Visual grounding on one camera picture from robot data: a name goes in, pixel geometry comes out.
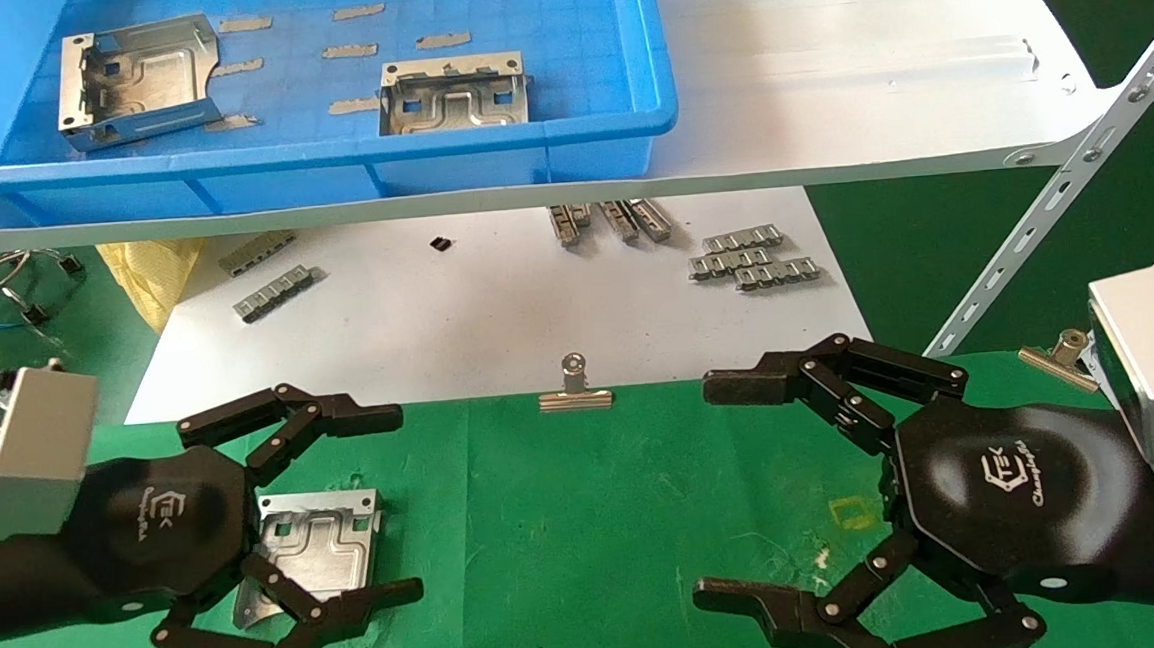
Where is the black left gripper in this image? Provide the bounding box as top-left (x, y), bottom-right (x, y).
top-left (69, 376), bottom-right (427, 648)

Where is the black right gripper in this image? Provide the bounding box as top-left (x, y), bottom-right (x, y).
top-left (676, 315), bottom-right (1154, 648)

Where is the silver sheet metal bracket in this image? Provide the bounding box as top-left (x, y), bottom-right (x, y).
top-left (375, 51), bottom-right (532, 137)
top-left (52, 12), bottom-right (226, 154)
top-left (225, 488), bottom-right (391, 630)

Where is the white sheet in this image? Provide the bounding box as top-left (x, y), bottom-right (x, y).
top-left (113, 183), bottom-right (877, 425)

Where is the small toothed metal clip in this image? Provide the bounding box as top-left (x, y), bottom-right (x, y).
top-left (231, 264), bottom-right (319, 325)
top-left (687, 246), bottom-right (773, 282)
top-left (548, 203), bottom-right (595, 248)
top-left (628, 197), bottom-right (675, 245)
top-left (699, 223), bottom-right (786, 254)
top-left (217, 230), bottom-right (299, 279)
top-left (598, 200), bottom-right (641, 245)
top-left (732, 257), bottom-right (824, 292)

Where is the green cloth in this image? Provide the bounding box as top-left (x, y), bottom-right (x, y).
top-left (0, 341), bottom-right (1154, 648)

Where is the silver bulldog clip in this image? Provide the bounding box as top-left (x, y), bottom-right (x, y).
top-left (536, 350), bottom-right (615, 413)
top-left (1016, 327), bottom-right (1103, 398)

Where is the yellow plastic bag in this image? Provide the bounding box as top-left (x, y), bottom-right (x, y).
top-left (96, 237), bottom-right (208, 337)

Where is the white slotted shelf brace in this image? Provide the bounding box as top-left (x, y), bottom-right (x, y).
top-left (903, 0), bottom-right (1154, 359)

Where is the white metal shelf board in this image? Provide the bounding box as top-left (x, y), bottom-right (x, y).
top-left (0, 0), bottom-right (1130, 252)

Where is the blue plastic bin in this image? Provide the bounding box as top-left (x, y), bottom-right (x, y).
top-left (0, 0), bottom-right (683, 230)

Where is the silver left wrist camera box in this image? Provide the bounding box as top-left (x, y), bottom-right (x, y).
top-left (0, 363), bottom-right (110, 546)

